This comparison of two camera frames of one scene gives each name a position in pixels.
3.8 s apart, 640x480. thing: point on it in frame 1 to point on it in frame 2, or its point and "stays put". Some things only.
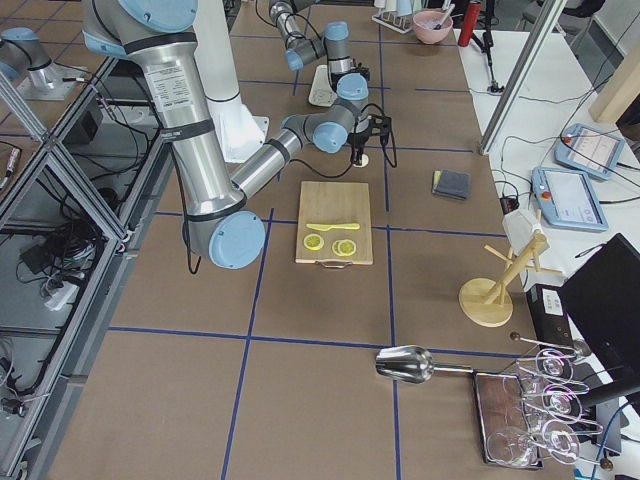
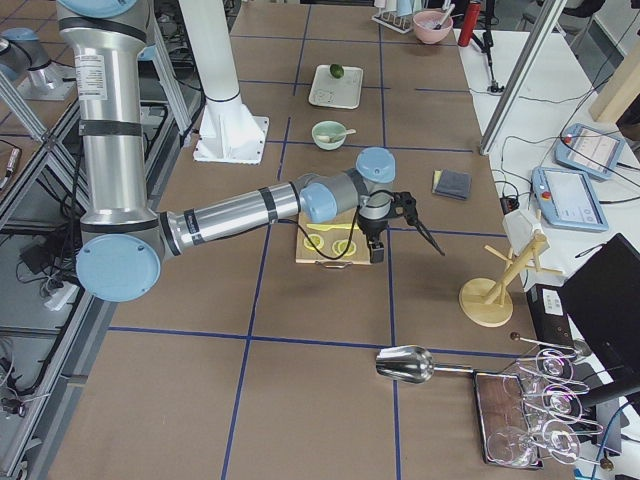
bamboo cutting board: (333, 224) stays put
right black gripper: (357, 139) to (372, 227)
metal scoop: (412, 364) stays put
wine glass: (512, 447) stays put
